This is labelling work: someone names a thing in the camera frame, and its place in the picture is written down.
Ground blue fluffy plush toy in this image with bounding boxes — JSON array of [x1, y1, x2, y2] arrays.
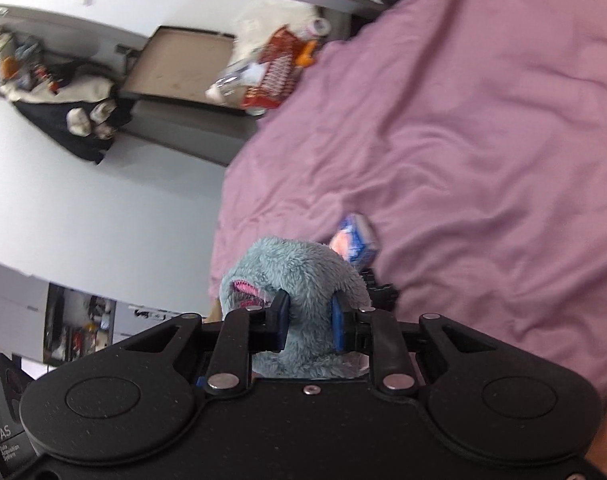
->
[[219, 237, 371, 379]]

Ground blue tissue pack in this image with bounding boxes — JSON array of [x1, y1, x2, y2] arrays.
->
[[328, 214, 379, 271]]

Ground kitchen shelf niche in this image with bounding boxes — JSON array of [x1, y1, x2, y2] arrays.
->
[[43, 284, 117, 366]]

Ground grey door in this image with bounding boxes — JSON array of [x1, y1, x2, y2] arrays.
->
[[126, 100, 258, 166]]

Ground purple bed sheet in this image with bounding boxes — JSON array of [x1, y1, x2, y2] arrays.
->
[[209, 0, 607, 400]]

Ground clear plastic bottle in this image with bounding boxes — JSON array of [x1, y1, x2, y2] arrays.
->
[[205, 62, 267, 107]]

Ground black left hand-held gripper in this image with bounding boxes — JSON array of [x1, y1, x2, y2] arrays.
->
[[0, 353, 37, 479]]

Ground brown framed board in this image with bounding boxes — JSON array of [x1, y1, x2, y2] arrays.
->
[[121, 26, 234, 106]]

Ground orange small object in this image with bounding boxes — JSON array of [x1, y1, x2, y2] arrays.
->
[[295, 40, 317, 68]]

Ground red plastic basket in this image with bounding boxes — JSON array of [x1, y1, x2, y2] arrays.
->
[[242, 26, 305, 113]]

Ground black and white hanging clothes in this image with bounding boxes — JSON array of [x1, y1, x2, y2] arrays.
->
[[0, 27, 134, 165]]

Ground white cylinder can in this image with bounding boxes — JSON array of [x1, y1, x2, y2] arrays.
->
[[302, 16, 332, 41]]

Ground white plastic bag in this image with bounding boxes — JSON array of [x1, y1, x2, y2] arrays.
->
[[230, 0, 320, 63]]

